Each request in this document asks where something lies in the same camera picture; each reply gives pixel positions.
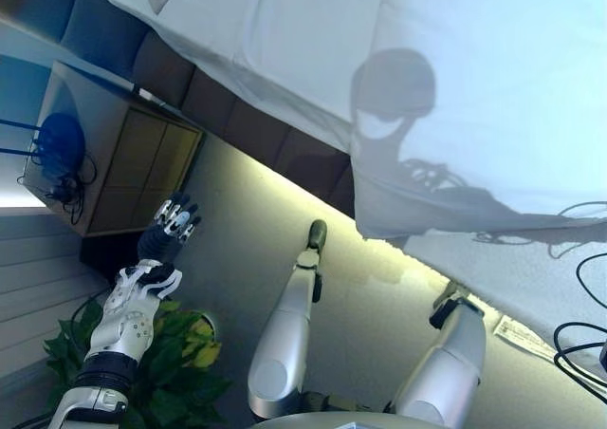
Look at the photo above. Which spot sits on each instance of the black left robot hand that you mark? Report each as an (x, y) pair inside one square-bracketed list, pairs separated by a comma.
[(163, 239)]

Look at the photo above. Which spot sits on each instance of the white duvet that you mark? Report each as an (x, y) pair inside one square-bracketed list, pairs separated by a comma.
[(498, 92)]

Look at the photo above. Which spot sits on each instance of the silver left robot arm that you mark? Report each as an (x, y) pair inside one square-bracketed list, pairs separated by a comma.
[(118, 334)]

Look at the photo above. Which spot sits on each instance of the wooden nightstand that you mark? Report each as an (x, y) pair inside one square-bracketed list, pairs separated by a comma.
[(142, 163)]

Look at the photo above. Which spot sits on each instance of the green potted plant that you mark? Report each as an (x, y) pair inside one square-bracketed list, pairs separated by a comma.
[(171, 386)]

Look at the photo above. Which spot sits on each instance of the silver left robot leg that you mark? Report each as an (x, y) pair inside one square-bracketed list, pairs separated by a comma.
[(289, 320)]

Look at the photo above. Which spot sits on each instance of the silver robot leg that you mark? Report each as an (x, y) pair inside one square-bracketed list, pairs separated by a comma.
[(450, 367), (289, 320)]

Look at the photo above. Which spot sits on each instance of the white fitted mattress sheet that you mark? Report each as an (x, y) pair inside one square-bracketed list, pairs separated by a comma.
[(265, 44)]

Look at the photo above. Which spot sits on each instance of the grey robot torso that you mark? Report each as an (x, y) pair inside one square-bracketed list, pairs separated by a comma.
[(341, 422)]

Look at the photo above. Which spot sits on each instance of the silver right robot leg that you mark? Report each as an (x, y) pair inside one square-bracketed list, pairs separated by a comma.
[(450, 367)]

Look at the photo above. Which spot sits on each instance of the white fleecy blanket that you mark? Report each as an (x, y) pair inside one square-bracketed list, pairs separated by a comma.
[(521, 282)]

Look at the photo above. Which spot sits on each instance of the white printed care tag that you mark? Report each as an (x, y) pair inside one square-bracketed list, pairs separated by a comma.
[(524, 339)]

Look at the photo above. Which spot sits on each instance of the brown upholstered bed frame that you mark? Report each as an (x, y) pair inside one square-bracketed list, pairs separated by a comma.
[(227, 111)]

